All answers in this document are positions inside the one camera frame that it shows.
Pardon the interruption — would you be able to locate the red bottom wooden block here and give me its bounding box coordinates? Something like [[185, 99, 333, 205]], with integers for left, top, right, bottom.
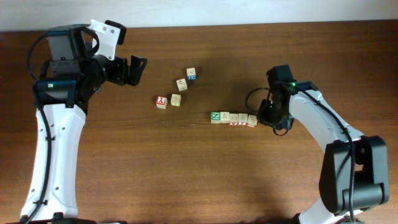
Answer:
[[238, 113, 248, 126]]

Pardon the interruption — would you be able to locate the red X wooden block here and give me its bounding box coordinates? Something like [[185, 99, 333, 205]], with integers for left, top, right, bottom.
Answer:
[[229, 113, 239, 126]]

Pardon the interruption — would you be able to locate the yellow sided wooden block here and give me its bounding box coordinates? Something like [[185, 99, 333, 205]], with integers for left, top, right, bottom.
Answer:
[[220, 111, 230, 123]]

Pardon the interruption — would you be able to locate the green Z wooden block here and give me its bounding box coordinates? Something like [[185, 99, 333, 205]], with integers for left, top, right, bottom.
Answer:
[[211, 111, 221, 124]]

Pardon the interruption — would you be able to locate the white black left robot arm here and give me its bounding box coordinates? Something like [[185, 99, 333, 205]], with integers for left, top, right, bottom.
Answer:
[[20, 20, 147, 223]]

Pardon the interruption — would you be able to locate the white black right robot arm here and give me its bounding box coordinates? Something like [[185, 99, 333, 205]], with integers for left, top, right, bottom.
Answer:
[[257, 65, 390, 224]]

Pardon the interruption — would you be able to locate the red Y wooden block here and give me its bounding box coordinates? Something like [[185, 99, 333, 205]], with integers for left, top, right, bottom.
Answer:
[[155, 96, 168, 109]]

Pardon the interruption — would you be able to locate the plain wooden picture block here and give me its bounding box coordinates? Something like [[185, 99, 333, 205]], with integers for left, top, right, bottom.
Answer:
[[176, 78, 188, 91]]

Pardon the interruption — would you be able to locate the yellow bottom wooden block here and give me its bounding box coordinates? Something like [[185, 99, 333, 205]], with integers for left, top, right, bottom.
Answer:
[[170, 94, 182, 106]]

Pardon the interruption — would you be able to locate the blue letter wooden block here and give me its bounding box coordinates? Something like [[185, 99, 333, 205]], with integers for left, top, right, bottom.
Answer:
[[186, 68, 197, 80]]

